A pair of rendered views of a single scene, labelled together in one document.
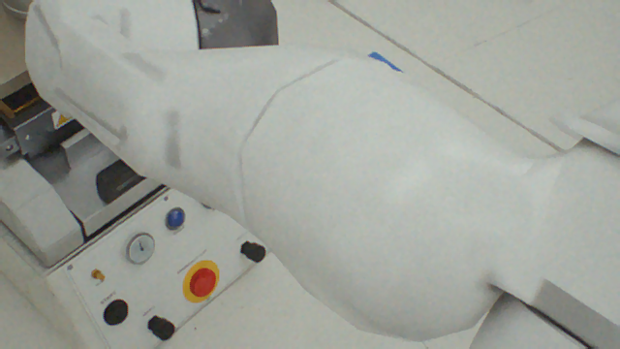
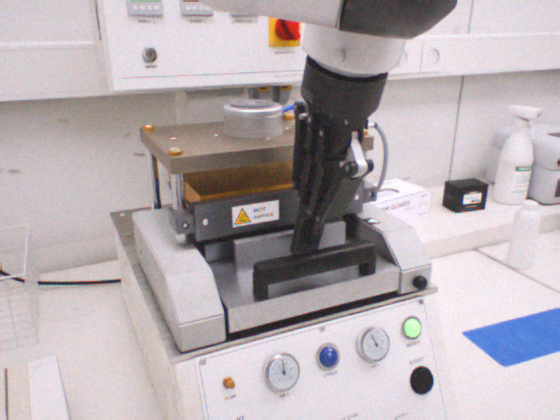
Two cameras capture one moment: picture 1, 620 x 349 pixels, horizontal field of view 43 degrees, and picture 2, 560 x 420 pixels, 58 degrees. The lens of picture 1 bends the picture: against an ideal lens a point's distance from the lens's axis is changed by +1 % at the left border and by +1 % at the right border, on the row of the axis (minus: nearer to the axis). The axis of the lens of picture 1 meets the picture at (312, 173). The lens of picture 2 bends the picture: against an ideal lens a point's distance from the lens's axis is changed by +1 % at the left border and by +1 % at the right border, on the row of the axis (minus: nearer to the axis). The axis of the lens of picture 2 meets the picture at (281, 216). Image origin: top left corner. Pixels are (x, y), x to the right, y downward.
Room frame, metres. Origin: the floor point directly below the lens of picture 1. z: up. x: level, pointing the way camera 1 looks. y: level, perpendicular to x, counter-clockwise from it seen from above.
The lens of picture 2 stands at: (0.10, -0.02, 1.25)
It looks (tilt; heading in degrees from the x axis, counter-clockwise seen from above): 21 degrees down; 29
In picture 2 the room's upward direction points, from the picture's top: straight up
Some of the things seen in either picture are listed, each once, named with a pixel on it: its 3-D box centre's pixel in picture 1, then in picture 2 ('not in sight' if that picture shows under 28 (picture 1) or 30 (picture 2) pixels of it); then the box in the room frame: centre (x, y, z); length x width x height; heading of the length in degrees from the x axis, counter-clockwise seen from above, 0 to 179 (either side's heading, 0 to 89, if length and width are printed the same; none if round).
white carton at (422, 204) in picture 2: not in sight; (378, 206); (1.21, 0.32, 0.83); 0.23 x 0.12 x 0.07; 154
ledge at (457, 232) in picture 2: not in sight; (455, 213); (1.41, 0.18, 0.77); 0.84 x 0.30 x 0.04; 144
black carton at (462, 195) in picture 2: not in sight; (464, 195); (1.41, 0.16, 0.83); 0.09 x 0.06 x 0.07; 136
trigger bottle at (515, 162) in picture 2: not in sight; (517, 155); (1.52, 0.06, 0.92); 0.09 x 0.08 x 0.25; 61
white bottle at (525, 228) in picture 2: not in sight; (524, 234); (1.22, 0.00, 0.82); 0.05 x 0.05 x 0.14
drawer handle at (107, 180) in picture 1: (152, 154); (316, 267); (0.57, 0.19, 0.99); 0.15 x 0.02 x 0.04; 144
